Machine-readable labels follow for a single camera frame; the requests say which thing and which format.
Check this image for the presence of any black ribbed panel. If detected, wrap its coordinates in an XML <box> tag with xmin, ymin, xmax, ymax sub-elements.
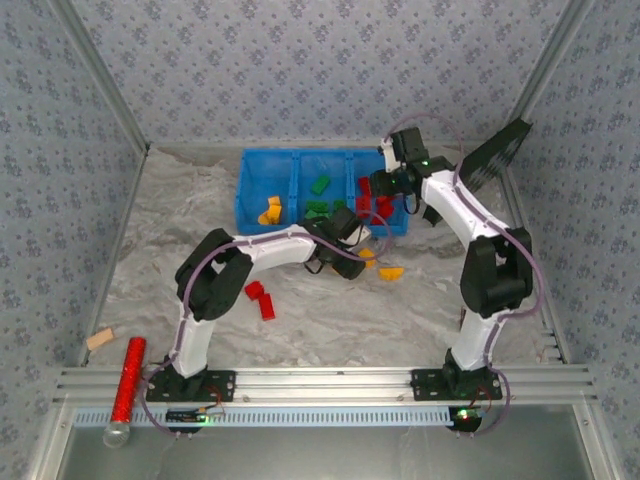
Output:
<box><xmin>423</xmin><ymin>117</ymin><xmax>533</xmax><ymax>227</ymax></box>

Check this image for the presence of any blue three-compartment bin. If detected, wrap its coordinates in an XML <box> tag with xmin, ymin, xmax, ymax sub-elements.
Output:
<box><xmin>233</xmin><ymin>147</ymin><xmax>410</xmax><ymax>236</ymax></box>

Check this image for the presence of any red glitter tube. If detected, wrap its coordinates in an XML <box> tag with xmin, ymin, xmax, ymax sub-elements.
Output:
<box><xmin>102</xmin><ymin>337</ymin><xmax>148</xmax><ymax>448</ymax></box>

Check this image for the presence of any small wooden block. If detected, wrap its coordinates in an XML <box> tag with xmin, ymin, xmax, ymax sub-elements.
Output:
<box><xmin>86</xmin><ymin>328</ymin><xmax>115</xmax><ymax>351</ymax></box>

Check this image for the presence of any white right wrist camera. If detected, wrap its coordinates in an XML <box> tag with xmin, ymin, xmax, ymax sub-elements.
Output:
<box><xmin>380</xmin><ymin>137</ymin><xmax>402</xmax><ymax>170</ymax></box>

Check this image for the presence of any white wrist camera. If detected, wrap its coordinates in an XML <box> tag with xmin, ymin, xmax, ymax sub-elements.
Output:
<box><xmin>344</xmin><ymin>227</ymin><xmax>373</xmax><ymax>250</ymax></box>
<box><xmin>380</xmin><ymin>137</ymin><xmax>402</xmax><ymax>170</ymax></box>

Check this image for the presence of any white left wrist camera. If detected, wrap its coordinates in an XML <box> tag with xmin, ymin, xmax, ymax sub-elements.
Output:
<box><xmin>344</xmin><ymin>227</ymin><xmax>373</xmax><ymax>250</ymax></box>

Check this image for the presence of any wide aluminium base rail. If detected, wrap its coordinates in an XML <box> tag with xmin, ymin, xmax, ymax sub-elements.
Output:
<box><xmin>52</xmin><ymin>366</ymin><xmax>600</xmax><ymax>407</ymax></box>

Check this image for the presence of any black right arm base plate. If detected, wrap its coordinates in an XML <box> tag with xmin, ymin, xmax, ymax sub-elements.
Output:
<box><xmin>410</xmin><ymin>368</ymin><xmax>503</xmax><ymax>402</ymax></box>

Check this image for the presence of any slotted pale blue cable duct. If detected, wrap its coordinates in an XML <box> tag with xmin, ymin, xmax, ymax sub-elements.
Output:
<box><xmin>72</xmin><ymin>405</ymin><xmax>454</xmax><ymax>429</ymax></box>

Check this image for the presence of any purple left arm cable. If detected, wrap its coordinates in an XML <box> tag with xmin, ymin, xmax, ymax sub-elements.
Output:
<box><xmin>141</xmin><ymin>209</ymin><xmax>394</xmax><ymax>437</ymax></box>

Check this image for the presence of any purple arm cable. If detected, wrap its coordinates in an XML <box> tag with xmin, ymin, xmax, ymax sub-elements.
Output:
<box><xmin>382</xmin><ymin>114</ymin><xmax>546</xmax><ymax>437</ymax></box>
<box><xmin>141</xmin><ymin>209</ymin><xmax>394</xmax><ymax>437</ymax></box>

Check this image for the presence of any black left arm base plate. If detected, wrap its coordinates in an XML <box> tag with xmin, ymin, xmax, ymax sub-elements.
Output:
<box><xmin>145</xmin><ymin>369</ymin><xmax>237</xmax><ymax>404</ymax></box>

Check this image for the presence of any aluminium corner post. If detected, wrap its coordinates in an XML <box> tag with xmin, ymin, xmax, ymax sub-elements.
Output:
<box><xmin>48</xmin><ymin>0</ymin><xmax>152</xmax><ymax>154</ymax></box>
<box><xmin>517</xmin><ymin>0</ymin><xmax>600</xmax><ymax>119</ymax></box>

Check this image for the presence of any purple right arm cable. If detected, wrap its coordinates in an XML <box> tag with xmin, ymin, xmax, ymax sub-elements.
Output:
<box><xmin>382</xmin><ymin>114</ymin><xmax>546</xmax><ymax>437</ymax></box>

